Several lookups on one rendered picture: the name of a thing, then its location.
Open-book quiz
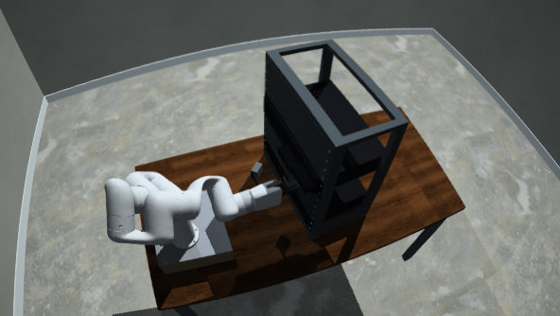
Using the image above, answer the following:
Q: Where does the black metal rack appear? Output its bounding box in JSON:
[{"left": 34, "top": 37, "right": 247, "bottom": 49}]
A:
[{"left": 264, "top": 40, "right": 410, "bottom": 238}]

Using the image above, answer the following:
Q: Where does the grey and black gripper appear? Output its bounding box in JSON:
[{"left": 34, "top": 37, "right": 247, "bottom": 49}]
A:
[{"left": 248, "top": 180, "right": 300, "bottom": 211}]

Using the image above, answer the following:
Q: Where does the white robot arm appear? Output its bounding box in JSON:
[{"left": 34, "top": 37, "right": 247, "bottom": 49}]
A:
[{"left": 104, "top": 172, "right": 254, "bottom": 249}]

